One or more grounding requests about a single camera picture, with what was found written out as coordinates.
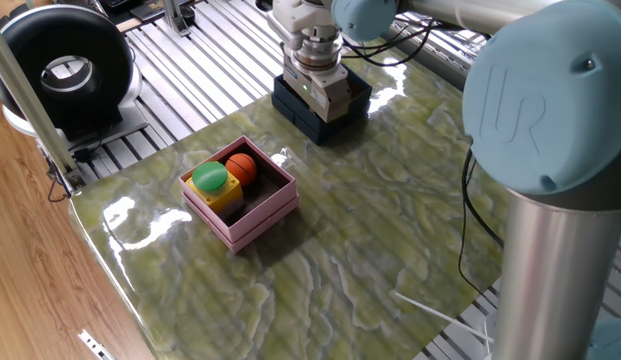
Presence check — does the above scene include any silver Schunk gripper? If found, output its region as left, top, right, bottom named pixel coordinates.
left=281, top=49, right=352, bottom=124

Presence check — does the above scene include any orange toy basketball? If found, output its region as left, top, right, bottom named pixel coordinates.
left=224, top=152, right=259, bottom=188

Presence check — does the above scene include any yellow box with green button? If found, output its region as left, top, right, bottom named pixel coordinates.
left=184, top=160, right=245, bottom=217

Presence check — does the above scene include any dark blue cardboard box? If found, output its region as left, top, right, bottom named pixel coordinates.
left=271, top=64, right=374, bottom=146

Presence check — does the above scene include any pink cardboard box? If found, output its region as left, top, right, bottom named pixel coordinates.
left=178, top=134, right=300, bottom=254

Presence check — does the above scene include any green marble pattern sheet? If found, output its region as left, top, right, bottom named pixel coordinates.
left=68, top=34, right=511, bottom=360

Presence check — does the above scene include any black gripper cable bundle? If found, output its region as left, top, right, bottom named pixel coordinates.
left=339, top=19, right=441, bottom=69

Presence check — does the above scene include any grey aluminium table rail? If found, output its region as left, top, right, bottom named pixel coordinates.
left=384, top=29, right=471, bottom=91

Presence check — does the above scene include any thin black base cable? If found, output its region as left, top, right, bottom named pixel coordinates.
left=457, top=149, right=506, bottom=296

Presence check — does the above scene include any slanted aluminium frame post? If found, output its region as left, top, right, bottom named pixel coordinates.
left=0, top=17, right=86, bottom=189

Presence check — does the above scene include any black ring shaped device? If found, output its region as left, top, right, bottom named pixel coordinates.
left=0, top=3, right=144, bottom=141

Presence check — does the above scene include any white metal bracket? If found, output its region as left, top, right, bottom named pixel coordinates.
left=78, top=328, right=116, bottom=360

